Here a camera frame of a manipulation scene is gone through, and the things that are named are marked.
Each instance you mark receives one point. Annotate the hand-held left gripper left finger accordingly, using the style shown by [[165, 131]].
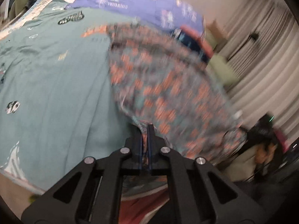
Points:
[[139, 150]]

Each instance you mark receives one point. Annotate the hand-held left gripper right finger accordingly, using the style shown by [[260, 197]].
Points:
[[150, 150]]

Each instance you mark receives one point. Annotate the floral print garment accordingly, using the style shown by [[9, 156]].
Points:
[[168, 84]]

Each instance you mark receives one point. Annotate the person's right hand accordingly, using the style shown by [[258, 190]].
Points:
[[265, 155]]

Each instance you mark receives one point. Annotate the beige pleated curtain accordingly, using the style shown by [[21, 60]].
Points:
[[264, 74]]

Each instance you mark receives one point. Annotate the person's pink clothing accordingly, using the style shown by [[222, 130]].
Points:
[[142, 208]]

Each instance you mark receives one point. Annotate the green pillow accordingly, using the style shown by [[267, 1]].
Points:
[[211, 39], [21, 1], [222, 71]]

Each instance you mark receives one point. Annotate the black floor lamp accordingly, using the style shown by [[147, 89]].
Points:
[[254, 36]]

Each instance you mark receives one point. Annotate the teal patterned quilt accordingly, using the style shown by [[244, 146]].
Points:
[[58, 79]]

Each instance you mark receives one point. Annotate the folded pink garment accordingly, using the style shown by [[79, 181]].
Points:
[[202, 40]]

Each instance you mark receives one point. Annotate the folded navy star garment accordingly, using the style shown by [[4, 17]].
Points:
[[189, 43]]

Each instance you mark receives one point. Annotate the beige pillow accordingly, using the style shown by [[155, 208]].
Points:
[[218, 29]]

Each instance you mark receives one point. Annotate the purple tree print bedsheet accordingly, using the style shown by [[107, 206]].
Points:
[[140, 2]]

